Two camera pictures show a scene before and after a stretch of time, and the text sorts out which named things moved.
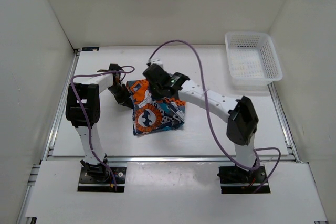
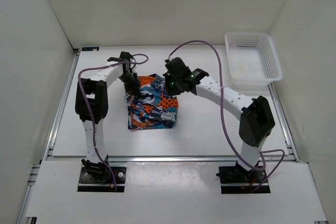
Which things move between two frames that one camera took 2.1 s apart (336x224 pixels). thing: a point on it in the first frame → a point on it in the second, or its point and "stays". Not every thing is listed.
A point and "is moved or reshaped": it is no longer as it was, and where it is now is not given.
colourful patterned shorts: (150, 114) is moved or reshaped
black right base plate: (234, 180) stays
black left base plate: (86, 185) stays
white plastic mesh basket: (253, 59) stays
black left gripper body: (121, 94) → (130, 82)
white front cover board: (177, 192) stays
